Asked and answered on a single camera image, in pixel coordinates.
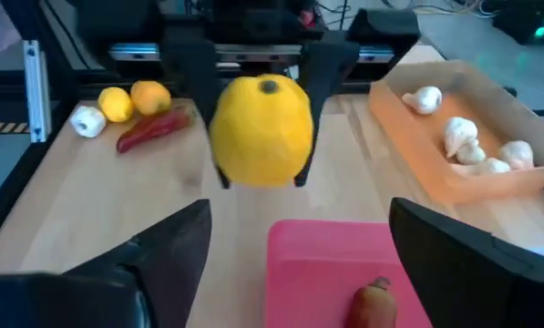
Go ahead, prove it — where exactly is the silver aluminium post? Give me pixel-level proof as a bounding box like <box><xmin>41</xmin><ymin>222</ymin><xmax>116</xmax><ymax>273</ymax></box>
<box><xmin>23</xmin><ymin>39</ymin><xmax>50</xmax><ymax>144</ymax></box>

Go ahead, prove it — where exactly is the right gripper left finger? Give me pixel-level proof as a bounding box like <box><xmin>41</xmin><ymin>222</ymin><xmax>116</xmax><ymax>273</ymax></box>
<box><xmin>0</xmin><ymin>198</ymin><xmax>213</xmax><ymax>328</ymax></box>

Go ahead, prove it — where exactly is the black device with green lights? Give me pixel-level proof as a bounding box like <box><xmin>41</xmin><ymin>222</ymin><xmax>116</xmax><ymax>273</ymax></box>
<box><xmin>492</xmin><ymin>0</ymin><xmax>544</xmax><ymax>46</ymax></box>

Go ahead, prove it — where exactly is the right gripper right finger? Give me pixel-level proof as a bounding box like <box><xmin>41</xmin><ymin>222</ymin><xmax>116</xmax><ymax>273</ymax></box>
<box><xmin>388</xmin><ymin>197</ymin><xmax>544</xmax><ymax>328</ymax></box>

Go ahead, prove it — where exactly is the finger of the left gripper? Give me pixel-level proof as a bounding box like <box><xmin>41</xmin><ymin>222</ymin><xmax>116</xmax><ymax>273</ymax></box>
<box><xmin>161</xmin><ymin>38</ymin><xmax>232</xmax><ymax>190</ymax></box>
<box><xmin>293</xmin><ymin>40</ymin><xmax>363</xmax><ymax>189</ymax></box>

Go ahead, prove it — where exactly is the yellow lemon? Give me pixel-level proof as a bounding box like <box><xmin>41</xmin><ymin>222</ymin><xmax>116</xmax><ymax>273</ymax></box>
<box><xmin>97</xmin><ymin>86</ymin><xmax>135</xmax><ymax>124</ymax></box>
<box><xmin>129</xmin><ymin>79</ymin><xmax>173</xmax><ymax>117</ymax></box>
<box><xmin>209</xmin><ymin>73</ymin><xmax>315</xmax><ymax>189</ymax></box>

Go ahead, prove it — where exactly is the pink plastic bin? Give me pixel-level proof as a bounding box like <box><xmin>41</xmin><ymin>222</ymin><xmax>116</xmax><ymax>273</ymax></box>
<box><xmin>264</xmin><ymin>219</ymin><xmax>433</xmax><ymax>328</ymax></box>

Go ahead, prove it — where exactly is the red chili pepper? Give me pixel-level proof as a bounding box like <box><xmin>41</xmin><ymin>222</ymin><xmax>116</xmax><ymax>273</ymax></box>
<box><xmin>345</xmin><ymin>275</ymin><xmax>398</xmax><ymax>328</ymax></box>
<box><xmin>116</xmin><ymin>106</ymin><xmax>196</xmax><ymax>155</ymax></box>

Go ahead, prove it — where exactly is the orange translucent plastic bin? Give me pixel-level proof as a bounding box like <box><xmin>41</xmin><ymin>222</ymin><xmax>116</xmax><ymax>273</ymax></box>
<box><xmin>368</xmin><ymin>58</ymin><xmax>544</xmax><ymax>205</ymax></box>

